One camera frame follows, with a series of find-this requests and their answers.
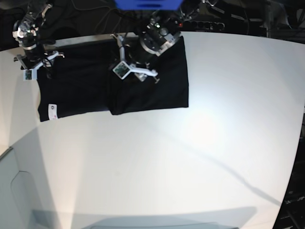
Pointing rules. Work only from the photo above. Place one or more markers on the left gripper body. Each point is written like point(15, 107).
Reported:
point(140, 70)

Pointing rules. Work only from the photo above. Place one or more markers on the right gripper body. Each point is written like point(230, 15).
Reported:
point(35, 57)

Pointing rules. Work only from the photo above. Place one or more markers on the black T-shirt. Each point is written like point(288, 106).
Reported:
point(82, 82)

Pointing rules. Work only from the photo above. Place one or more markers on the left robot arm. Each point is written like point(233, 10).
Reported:
point(159, 33)

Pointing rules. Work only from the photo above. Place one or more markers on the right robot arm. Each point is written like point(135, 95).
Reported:
point(27, 33)

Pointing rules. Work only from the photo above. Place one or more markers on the blue plastic box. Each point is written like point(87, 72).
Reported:
point(148, 4)

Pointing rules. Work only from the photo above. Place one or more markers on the black power strip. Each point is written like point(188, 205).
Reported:
point(202, 26)

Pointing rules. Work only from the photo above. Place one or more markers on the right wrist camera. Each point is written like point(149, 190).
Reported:
point(29, 75)

